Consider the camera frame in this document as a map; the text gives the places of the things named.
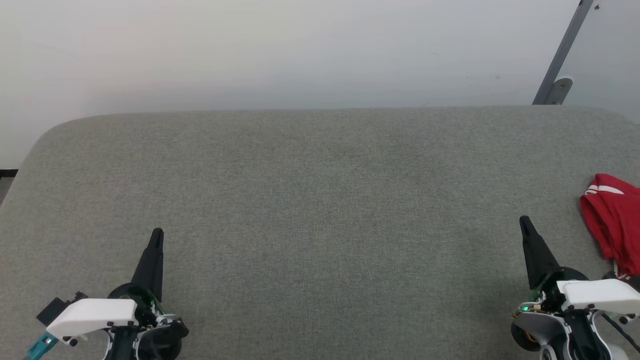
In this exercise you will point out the black wall base strip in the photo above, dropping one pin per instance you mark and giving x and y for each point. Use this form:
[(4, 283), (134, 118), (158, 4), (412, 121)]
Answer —
[(7, 173)]

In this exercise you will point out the teal left camera connector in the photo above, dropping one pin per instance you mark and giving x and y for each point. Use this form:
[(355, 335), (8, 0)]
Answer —
[(42, 345)]

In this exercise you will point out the red and white garment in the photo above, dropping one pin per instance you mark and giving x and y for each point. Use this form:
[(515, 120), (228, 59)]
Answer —
[(615, 220)]

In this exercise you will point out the grey fabric sofa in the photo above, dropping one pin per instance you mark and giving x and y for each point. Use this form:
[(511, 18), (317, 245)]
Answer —
[(320, 200)]

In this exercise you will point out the grey metal post base plate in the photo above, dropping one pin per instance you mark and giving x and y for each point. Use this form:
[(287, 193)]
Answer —
[(559, 90)]

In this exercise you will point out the grey metal post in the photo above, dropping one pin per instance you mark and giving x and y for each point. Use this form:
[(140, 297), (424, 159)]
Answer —
[(562, 55)]

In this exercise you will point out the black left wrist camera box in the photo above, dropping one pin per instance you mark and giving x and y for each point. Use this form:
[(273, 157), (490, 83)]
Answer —
[(50, 311)]

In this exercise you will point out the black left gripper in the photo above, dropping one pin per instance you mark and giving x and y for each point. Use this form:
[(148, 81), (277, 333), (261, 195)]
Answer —
[(145, 305)]

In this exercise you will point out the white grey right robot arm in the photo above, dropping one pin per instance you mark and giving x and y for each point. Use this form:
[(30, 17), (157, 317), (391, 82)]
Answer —
[(540, 331)]

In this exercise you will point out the white right camera bracket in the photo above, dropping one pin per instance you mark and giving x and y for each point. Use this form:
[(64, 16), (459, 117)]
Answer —
[(600, 295)]

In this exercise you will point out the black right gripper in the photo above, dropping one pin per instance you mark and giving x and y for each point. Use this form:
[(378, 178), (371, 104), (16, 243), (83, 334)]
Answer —
[(552, 296)]

